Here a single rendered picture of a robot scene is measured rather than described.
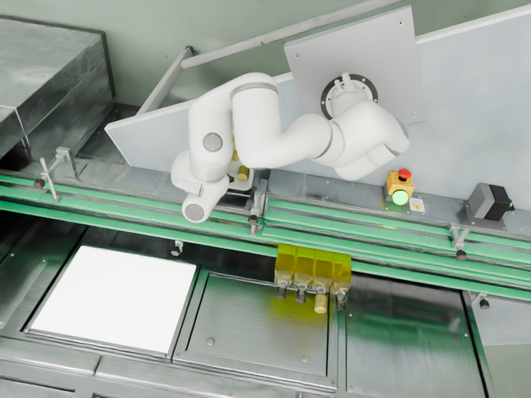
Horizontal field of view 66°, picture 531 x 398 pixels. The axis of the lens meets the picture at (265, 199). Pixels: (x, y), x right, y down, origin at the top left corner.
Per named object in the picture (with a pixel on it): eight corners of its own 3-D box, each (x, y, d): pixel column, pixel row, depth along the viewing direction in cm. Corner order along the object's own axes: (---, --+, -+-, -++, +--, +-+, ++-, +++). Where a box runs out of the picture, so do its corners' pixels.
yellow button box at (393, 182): (383, 185, 134) (385, 200, 129) (390, 167, 129) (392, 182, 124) (404, 189, 134) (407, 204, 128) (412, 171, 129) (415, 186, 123)
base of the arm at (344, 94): (316, 78, 109) (317, 107, 97) (363, 62, 105) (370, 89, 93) (333, 126, 118) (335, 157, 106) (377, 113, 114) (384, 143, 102)
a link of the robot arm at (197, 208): (192, 170, 98) (229, 183, 99) (201, 154, 108) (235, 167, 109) (176, 219, 105) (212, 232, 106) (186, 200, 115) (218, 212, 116)
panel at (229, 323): (80, 246, 142) (24, 336, 117) (78, 241, 140) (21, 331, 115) (337, 291, 139) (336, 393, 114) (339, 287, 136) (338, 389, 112)
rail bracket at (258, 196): (251, 217, 134) (245, 245, 124) (256, 178, 122) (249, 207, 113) (261, 219, 133) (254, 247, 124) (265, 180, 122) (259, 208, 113)
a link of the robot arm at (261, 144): (328, 97, 76) (284, 70, 65) (337, 167, 73) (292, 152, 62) (270, 119, 84) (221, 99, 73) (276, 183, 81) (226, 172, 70)
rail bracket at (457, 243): (444, 226, 126) (453, 260, 116) (453, 209, 121) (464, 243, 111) (457, 228, 125) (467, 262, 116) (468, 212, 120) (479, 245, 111)
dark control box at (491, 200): (467, 199, 133) (472, 217, 127) (478, 181, 128) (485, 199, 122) (492, 204, 133) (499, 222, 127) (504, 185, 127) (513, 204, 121)
